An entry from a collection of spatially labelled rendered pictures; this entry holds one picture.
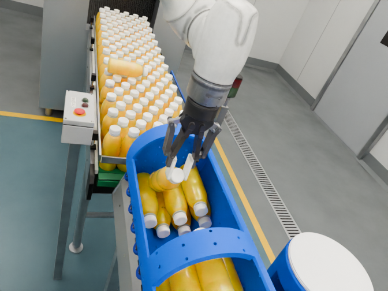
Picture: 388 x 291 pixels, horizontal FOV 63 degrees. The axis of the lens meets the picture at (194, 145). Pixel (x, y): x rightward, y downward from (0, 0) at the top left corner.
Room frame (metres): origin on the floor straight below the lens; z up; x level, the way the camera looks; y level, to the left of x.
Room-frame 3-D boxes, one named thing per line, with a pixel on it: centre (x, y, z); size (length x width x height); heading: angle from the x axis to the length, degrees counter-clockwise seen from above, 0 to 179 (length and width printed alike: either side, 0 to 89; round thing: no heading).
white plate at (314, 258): (0.71, -0.53, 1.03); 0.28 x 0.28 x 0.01
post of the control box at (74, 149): (0.95, 0.43, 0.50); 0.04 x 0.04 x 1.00; 27
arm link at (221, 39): (0.66, 0.02, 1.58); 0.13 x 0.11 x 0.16; 32
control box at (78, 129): (0.95, 0.43, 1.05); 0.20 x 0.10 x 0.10; 27
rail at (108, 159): (0.97, 0.12, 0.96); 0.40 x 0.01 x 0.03; 117
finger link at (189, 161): (0.66, -0.01, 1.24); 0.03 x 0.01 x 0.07; 27
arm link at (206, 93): (0.65, 0.02, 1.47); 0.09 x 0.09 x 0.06
